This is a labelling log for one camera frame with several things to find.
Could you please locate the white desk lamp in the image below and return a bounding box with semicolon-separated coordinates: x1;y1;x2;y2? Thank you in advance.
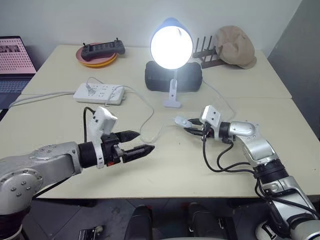
150;16;194;109

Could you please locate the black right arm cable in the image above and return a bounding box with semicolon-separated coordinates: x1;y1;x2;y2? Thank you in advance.
201;122;316;220

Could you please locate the white inline cord switch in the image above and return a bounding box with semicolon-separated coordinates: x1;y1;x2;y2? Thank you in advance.
174;115;194;128

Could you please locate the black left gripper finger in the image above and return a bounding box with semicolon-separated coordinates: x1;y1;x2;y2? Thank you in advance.
123;143;156;164
117;129;141;143

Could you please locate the white power strip cord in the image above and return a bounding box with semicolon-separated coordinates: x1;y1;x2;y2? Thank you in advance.
8;91;76;109

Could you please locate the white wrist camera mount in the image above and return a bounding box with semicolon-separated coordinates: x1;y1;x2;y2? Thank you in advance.
199;105;222;140
87;106;119;170

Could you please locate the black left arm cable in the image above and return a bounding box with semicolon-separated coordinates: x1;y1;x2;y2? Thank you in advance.
83;106;98;144

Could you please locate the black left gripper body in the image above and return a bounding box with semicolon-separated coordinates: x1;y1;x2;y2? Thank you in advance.
100;132;127;168

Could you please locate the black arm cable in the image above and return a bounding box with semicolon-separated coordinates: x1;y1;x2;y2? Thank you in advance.
201;122;316;220
83;106;98;144

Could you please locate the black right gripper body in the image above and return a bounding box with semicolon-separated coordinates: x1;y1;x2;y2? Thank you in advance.
199;121;216;139

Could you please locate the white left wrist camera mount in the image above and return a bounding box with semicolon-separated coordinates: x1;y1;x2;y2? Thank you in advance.
87;106;119;170

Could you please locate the dark wooden peg rack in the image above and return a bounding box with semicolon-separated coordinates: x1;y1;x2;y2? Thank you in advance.
191;35;224;69

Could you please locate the beige newsboy cap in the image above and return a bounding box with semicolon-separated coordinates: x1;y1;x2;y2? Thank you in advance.
214;25;257;70

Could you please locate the dark rounded shape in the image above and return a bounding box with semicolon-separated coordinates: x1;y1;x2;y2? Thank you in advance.
124;204;154;240
186;201;227;240

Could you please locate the black handheld controller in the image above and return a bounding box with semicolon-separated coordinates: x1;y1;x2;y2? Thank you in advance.
81;37;127;62

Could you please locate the white power strip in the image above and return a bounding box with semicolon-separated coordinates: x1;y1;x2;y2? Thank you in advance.
72;83;127;106

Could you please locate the open laptop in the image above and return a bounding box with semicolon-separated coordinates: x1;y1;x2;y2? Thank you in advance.
0;35;38;110

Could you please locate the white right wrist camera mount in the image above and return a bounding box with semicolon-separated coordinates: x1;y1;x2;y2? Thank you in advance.
199;105;222;140

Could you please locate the yellow plate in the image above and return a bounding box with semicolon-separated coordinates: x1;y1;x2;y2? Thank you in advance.
79;55;118;68

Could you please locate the white lamp cord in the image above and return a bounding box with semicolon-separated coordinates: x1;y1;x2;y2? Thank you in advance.
85;76;237;143

